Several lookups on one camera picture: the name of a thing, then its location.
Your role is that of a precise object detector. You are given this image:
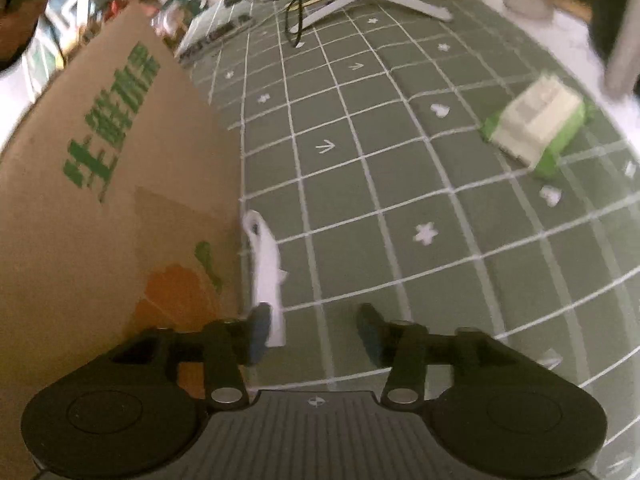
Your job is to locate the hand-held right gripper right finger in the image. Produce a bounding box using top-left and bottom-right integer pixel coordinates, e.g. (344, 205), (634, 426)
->
(356, 302), (541, 408)

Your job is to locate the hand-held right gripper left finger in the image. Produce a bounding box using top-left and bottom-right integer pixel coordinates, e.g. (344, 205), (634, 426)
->
(107, 302), (273, 408)

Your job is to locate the brown cardboard box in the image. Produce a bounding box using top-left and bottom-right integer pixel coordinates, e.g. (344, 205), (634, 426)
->
(0, 2), (246, 461)

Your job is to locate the person's left hand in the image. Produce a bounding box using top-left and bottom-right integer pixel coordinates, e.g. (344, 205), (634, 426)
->
(0, 0), (41, 70)

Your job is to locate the white power strip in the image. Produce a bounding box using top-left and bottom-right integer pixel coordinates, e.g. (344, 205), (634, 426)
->
(177, 12), (256, 60)

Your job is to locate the green checked tablecloth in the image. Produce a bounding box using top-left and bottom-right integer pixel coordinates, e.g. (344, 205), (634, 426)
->
(175, 0), (640, 480)

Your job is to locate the green wipes packet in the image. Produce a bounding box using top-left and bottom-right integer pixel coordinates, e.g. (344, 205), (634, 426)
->
(479, 74), (588, 181)

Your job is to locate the black air fryer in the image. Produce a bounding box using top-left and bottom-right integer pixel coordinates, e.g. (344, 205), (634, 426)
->
(590, 0), (640, 101)

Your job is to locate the black tripod cable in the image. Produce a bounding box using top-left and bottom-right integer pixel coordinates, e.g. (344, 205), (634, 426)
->
(285, 0), (351, 48)

